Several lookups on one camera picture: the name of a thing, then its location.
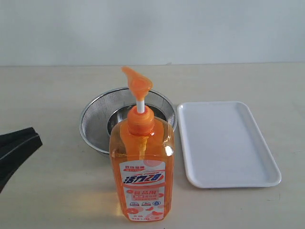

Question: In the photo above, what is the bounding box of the steel mesh colander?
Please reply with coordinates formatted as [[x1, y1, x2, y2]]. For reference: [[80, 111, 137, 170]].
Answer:
[[79, 87, 178, 157]]

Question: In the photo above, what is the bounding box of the white rectangular plastic tray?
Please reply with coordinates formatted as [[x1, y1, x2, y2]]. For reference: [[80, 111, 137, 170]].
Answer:
[[177, 101, 282, 188]]

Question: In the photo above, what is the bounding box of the orange dish soap pump bottle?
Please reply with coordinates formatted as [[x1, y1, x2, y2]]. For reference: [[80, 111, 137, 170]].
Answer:
[[109, 66, 175, 222]]

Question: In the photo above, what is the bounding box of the small stainless steel bowl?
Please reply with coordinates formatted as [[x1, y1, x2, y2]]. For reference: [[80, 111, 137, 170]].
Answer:
[[107, 104, 167, 135]]

